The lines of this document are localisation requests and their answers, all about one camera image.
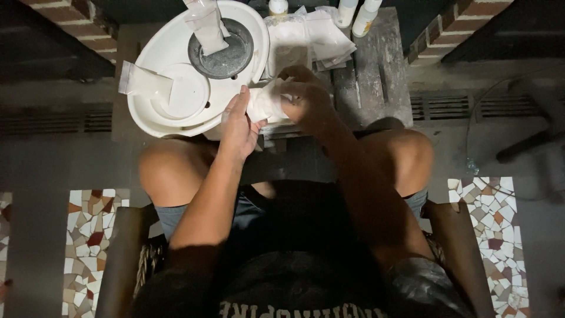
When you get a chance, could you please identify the person's left hand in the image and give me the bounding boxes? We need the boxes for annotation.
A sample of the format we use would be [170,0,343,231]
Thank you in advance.
[219,85,268,165]

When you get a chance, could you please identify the person's right hand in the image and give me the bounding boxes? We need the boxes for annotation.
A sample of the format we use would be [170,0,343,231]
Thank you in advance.
[277,65,338,135]

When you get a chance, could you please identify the small clear powder bag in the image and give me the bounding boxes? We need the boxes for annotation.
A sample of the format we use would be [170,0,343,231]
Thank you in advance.
[246,77,295,125]

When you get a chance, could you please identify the clear plastic powder container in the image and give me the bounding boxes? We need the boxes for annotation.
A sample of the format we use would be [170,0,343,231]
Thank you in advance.
[264,14,312,81]

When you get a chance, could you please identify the pile of empty clear bags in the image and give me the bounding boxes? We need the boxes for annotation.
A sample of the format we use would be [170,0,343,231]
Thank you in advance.
[295,5,358,72]

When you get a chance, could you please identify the dark grey round dish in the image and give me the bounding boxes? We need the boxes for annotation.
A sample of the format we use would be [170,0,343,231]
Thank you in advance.
[187,18,255,80]

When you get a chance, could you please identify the white bottle yellow label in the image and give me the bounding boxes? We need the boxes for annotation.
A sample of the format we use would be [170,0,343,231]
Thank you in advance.
[352,0,383,39]
[268,0,289,18]

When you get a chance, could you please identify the worn wooden low table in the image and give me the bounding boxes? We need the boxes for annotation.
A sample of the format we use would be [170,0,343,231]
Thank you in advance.
[112,6,414,143]

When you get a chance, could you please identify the white plastic bottle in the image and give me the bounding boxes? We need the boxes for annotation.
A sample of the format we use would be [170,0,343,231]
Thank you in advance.
[337,0,359,28]

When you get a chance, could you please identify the white round lid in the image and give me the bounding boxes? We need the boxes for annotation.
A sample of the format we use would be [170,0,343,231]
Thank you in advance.
[149,63,212,120]

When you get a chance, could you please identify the long clear powder bag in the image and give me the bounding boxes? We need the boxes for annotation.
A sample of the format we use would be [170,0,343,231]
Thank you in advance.
[182,0,231,57]

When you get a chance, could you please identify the white oval plastic tray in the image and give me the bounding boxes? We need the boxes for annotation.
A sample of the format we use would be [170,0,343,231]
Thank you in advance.
[127,0,271,139]

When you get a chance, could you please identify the person's right leg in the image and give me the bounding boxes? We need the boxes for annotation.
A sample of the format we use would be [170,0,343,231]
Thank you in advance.
[353,117,435,198]

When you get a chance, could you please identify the person's leg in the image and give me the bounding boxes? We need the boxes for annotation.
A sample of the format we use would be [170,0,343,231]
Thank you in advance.
[353,117,435,198]
[138,135,276,208]

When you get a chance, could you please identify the blue denim shorts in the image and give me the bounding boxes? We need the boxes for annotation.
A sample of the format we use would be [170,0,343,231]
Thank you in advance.
[154,188,430,243]

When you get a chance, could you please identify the person's left leg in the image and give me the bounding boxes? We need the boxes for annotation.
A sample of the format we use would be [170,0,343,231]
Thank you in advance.
[138,135,276,208]

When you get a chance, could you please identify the wide clear powder bag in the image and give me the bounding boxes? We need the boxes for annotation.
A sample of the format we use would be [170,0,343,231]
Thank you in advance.
[118,60,174,105]

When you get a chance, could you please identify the metal floor drain grate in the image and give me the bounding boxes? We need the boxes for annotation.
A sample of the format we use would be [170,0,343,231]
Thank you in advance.
[0,105,114,135]
[410,94,546,121]

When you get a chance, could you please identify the red brick pillar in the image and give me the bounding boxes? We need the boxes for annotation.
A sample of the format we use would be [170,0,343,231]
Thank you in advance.
[406,0,515,67]
[20,0,119,64]

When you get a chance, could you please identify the black printed shirt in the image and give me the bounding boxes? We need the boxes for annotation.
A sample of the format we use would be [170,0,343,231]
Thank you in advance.
[130,179,475,318]

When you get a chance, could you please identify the dark wooden armchair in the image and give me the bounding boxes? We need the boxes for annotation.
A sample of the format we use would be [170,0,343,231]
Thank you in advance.
[94,201,496,318]

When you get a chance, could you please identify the black stand leg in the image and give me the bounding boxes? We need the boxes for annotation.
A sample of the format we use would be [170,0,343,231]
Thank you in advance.
[495,79,565,165]

